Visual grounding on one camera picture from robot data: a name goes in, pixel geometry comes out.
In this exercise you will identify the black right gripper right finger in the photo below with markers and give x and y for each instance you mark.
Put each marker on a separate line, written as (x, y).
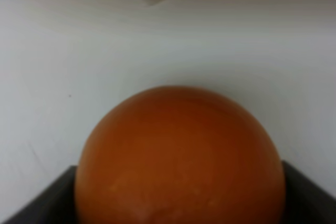
(305, 201)

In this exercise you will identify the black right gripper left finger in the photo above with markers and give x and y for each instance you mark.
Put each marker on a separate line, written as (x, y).
(56, 204)

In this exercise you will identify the red yellow peach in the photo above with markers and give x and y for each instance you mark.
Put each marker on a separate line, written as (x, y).
(179, 155)

